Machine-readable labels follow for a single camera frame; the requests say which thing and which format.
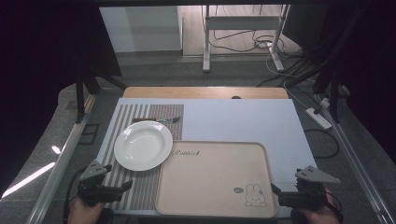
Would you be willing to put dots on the white board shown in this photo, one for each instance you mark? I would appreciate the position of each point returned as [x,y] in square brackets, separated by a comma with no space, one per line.
[233,121]

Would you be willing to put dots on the white panel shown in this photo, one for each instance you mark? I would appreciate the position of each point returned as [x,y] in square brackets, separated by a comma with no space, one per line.
[140,28]

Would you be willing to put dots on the black stand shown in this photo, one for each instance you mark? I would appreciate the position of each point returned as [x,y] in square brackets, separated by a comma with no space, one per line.
[80,96]
[333,99]

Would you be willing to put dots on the person's right hand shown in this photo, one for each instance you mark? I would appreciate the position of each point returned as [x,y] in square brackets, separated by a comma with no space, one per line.
[320,215]

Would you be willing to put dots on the white plug adapter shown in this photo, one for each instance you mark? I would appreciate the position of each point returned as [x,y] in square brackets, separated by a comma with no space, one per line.
[325,102]

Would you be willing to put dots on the white metal stand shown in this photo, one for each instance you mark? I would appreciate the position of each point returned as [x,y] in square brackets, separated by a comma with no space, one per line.
[243,22]

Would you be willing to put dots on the striped grey placemat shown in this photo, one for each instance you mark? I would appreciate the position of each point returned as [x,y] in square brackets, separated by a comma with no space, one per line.
[145,186]

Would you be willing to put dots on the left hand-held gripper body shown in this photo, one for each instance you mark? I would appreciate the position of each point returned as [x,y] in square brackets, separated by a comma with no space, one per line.
[93,186]

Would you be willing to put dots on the wooden table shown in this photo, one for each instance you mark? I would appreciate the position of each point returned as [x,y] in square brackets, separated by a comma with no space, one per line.
[202,92]

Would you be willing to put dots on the aluminium rail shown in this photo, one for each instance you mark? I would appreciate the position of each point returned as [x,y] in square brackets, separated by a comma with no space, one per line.
[62,161]
[358,168]

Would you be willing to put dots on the beige tray with rabbit drawing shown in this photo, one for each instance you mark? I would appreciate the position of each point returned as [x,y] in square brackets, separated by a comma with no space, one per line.
[214,174]

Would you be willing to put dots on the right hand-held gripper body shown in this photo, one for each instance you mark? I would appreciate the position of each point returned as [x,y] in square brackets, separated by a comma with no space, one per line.
[308,189]

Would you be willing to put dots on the white round plate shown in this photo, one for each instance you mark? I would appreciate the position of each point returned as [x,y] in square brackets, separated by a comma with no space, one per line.
[143,145]

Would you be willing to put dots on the person's left hand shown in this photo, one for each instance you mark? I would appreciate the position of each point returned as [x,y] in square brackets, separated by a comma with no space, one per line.
[84,212]

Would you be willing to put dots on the white power strip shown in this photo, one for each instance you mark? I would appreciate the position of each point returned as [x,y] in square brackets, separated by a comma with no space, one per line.
[318,118]

